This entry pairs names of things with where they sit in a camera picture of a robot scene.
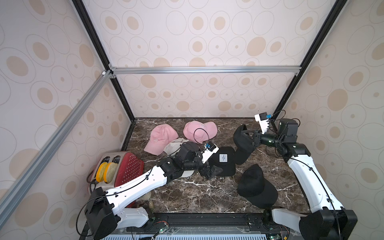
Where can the left diagonal aluminium rail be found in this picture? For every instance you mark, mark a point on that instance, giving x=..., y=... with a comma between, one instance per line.
x=20, y=188

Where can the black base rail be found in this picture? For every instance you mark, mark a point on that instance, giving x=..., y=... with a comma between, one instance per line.
x=207, y=222

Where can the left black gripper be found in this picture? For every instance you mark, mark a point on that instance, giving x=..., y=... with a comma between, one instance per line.
x=208, y=173

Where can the right yellow toast slice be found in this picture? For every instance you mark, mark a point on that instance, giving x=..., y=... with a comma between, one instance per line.
x=109, y=172

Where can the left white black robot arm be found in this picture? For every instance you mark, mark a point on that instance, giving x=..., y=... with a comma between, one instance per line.
x=132, y=189

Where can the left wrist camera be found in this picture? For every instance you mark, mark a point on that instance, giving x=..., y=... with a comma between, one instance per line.
x=210, y=149

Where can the red silver toaster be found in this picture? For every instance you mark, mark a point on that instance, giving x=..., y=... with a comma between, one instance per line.
x=129, y=168

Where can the black frame post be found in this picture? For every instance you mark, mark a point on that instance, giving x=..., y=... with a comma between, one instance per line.
x=318, y=41
x=91, y=31

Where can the small circuit board with led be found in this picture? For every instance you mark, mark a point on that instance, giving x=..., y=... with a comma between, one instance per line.
x=162, y=229

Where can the black cap with white patch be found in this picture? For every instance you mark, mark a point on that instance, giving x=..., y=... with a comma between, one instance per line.
x=224, y=159

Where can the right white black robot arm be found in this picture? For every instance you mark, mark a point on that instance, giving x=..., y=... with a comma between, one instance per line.
x=316, y=191

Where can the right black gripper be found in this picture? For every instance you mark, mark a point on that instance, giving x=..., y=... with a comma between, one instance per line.
x=258, y=138

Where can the black cap front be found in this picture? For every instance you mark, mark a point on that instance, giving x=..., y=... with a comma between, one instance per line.
x=256, y=189

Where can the left yellow toast slice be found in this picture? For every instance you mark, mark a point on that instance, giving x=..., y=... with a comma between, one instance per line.
x=100, y=172

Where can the pink baseball cap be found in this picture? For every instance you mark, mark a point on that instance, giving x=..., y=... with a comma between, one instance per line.
x=160, y=137
x=198, y=132

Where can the small glass jar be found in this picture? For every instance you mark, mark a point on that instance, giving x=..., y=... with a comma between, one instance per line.
x=146, y=197

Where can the black left frame post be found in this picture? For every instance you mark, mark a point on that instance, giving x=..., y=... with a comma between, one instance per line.
x=91, y=31

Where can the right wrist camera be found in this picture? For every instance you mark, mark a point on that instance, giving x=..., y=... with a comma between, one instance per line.
x=264, y=120

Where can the horizontal aluminium rail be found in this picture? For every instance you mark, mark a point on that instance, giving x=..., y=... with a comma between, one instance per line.
x=115, y=71

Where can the yellow toast slice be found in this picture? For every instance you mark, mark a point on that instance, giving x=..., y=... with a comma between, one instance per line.
x=100, y=172
x=109, y=172

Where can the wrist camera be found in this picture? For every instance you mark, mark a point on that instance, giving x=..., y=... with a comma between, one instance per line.
x=210, y=149
x=264, y=120

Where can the black right frame post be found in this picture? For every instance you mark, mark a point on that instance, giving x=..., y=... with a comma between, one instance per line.
x=318, y=41

